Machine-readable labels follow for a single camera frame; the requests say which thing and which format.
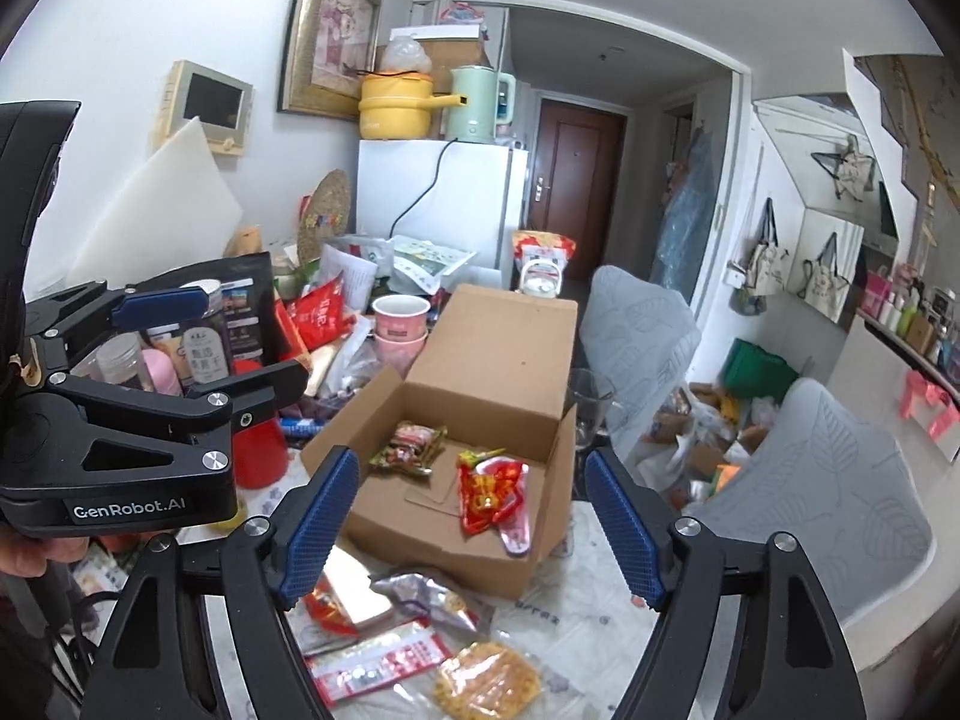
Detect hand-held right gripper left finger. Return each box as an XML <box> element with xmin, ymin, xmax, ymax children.
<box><xmin>79</xmin><ymin>446</ymin><xmax>361</xmax><ymax>720</ymax></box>

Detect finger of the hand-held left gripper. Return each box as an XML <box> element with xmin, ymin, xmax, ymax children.
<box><xmin>22</xmin><ymin>280</ymin><xmax>212</xmax><ymax>362</ymax></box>
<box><xmin>45</xmin><ymin>358</ymin><xmax>310</xmax><ymax>497</ymax></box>

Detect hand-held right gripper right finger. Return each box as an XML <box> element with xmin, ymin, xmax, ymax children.
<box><xmin>585</xmin><ymin>448</ymin><xmax>875</xmax><ymax>720</ymax></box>

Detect gold snack box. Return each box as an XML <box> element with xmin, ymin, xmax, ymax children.
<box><xmin>325</xmin><ymin>546</ymin><xmax>400</xmax><ymax>628</ymax></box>

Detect red chip packet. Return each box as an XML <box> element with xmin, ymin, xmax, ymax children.
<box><xmin>300</xmin><ymin>576</ymin><xmax>362</xmax><ymax>635</ymax></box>

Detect pink cone packet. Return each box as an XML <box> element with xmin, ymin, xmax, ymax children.
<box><xmin>491</xmin><ymin>461</ymin><xmax>554</xmax><ymax>557</ymax></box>

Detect brown nut packet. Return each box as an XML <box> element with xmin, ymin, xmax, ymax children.
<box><xmin>367</xmin><ymin>421</ymin><xmax>449</xmax><ymax>478</ymax></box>

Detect silver foil snack packet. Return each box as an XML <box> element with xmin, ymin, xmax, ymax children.
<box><xmin>370</xmin><ymin>571</ymin><xmax>482</xmax><ymax>635</ymax></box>

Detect red yellow print packet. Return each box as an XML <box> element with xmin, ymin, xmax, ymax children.
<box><xmin>456</xmin><ymin>456</ymin><xmax>530</xmax><ymax>538</ymax></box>

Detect red white snack packet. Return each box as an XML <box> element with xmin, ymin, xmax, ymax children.
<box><xmin>306</xmin><ymin>618</ymin><xmax>445</xmax><ymax>707</ymax></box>

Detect yellow waffle snack packet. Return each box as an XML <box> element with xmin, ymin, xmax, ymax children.
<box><xmin>433</xmin><ymin>640</ymin><xmax>542</xmax><ymax>720</ymax></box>

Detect cardboard box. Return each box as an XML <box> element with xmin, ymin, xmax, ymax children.
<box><xmin>300</xmin><ymin>283</ymin><xmax>581</xmax><ymax>602</ymax></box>

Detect person's left hand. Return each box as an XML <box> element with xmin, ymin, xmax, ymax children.
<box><xmin>0</xmin><ymin>523</ymin><xmax>85</xmax><ymax>580</ymax></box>

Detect pink bottle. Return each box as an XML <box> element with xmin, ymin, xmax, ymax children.
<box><xmin>142</xmin><ymin>348</ymin><xmax>185</xmax><ymax>399</ymax></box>

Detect cluster of clear plastic jars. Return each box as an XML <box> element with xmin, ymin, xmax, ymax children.
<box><xmin>71</xmin><ymin>332</ymin><xmax>156</xmax><ymax>392</ymax></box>

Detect red canister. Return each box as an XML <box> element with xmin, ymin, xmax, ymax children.
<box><xmin>232</xmin><ymin>401</ymin><xmax>290</xmax><ymax>490</ymax></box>

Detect black printed bag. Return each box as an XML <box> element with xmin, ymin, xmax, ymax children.
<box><xmin>139</xmin><ymin>251</ymin><xmax>275</xmax><ymax>385</ymax></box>

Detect white foam board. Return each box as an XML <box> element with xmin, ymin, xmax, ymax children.
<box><xmin>64</xmin><ymin>115</ymin><xmax>245</xmax><ymax>287</ymax></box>

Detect white quilted tablecloth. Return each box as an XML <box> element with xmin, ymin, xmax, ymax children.
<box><xmin>75</xmin><ymin>493</ymin><xmax>680</xmax><ymax>720</ymax></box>

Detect pile of bags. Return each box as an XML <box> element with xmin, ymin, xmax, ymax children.
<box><xmin>651</xmin><ymin>381</ymin><xmax>775</xmax><ymax>512</ymax></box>

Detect glass mug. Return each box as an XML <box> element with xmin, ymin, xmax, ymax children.
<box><xmin>573</xmin><ymin>368</ymin><xmax>628</xmax><ymax>452</ymax></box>

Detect red foil packet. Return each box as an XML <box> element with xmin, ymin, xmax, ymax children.
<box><xmin>288</xmin><ymin>276</ymin><xmax>355</xmax><ymax>350</ymax></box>

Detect crumpled clear plastic bags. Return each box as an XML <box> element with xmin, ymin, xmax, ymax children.
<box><xmin>313</xmin><ymin>313</ymin><xmax>392</xmax><ymax>422</ymax></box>

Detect grey leaf-pattern chair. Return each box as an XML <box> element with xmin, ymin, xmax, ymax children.
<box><xmin>678</xmin><ymin>376</ymin><xmax>935</xmax><ymax>673</ymax></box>
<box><xmin>577</xmin><ymin>264</ymin><xmax>703</xmax><ymax>440</ymax></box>

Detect pink cup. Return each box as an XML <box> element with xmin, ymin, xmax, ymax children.
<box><xmin>374</xmin><ymin>333</ymin><xmax>430</xmax><ymax>385</ymax></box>
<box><xmin>372</xmin><ymin>294</ymin><xmax>433</xmax><ymax>338</ymax></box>

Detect round woven mat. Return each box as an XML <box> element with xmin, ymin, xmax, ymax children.
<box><xmin>295</xmin><ymin>169</ymin><xmax>353</xmax><ymax>260</ymax></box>

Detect green bag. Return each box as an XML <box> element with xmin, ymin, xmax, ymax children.
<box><xmin>721</xmin><ymin>338</ymin><xmax>800</xmax><ymax>407</ymax></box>

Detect white papers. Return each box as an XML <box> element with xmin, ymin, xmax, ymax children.
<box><xmin>322</xmin><ymin>235</ymin><xmax>478</xmax><ymax>295</ymax></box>

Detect red printed bag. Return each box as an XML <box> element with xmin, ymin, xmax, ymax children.
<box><xmin>511</xmin><ymin>230</ymin><xmax>578</xmax><ymax>298</ymax></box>

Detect canvas tote bag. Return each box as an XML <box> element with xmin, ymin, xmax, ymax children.
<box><xmin>729</xmin><ymin>198</ymin><xmax>790</xmax><ymax>317</ymax></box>

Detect yellow pot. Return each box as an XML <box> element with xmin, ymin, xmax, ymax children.
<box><xmin>358</xmin><ymin>71</ymin><xmax>470</xmax><ymax>140</ymax></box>

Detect blue plastic garment cover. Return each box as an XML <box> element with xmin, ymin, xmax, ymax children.
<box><xmin>652</xmin><ymin>130</ymin><xmax>715</xmax><ymax>290</ymax></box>

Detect white fridge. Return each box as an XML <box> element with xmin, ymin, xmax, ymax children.
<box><xmin>355</xmin><ymin>138</ymin><xmax>530</xmax><ymax>272</ymax></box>

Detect framed picture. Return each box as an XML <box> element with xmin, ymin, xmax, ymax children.
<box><xmin>277</xmin><ymin>0</ymin><xmax>386</xmax><ymax>122</ymax></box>

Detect pink bow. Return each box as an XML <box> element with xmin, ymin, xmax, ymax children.
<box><xmin>898</xmin><ymin>370</ymin><xmax>960</xmax><ymax>463</ymax></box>

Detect clear plastic bag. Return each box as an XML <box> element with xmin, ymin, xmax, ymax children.
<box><xmin>382</xmin><ymin>33</ymin><xmax>435</xmax><ymax>77</ymax></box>

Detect row of bottles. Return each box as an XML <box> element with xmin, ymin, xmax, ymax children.
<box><xmin>855</xmin><ymin>261</ymin><xmax>960</xmax><ymax>385</ymax></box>

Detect brown door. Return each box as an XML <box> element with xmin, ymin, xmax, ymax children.
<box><xmin>524</xmin><ymin>97</ymin><xmax>628</xmax><ymax>238</ymax></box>

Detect green electric kettle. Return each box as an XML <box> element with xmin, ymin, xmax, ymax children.
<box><xmin>448</xmin><ymin>65</ymin><xmax>518</xmax><ymax>148</ymax></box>

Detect brown cardboard carton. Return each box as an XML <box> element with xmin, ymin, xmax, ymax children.
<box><xmin>409</xmin><ymin>25</ymin><xmax>494</xmax><ymax>73</ymax></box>

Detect bamboo decoration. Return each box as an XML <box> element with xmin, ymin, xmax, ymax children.
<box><xmin>891</xmin><ymin>58</ymin><xmax>960</xmax><ymax>205</ymax></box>

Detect wall intercom panel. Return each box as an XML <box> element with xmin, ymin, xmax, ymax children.
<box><xmin>153</xmin><ymin>59</ymin><xmax>255</xmax><ymax>158</ymax></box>

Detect black power cable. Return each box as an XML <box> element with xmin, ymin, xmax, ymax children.
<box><xmin>389</xmin><ymin>138</ymin><xmax>460</xmax><ymax>238</ymax></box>

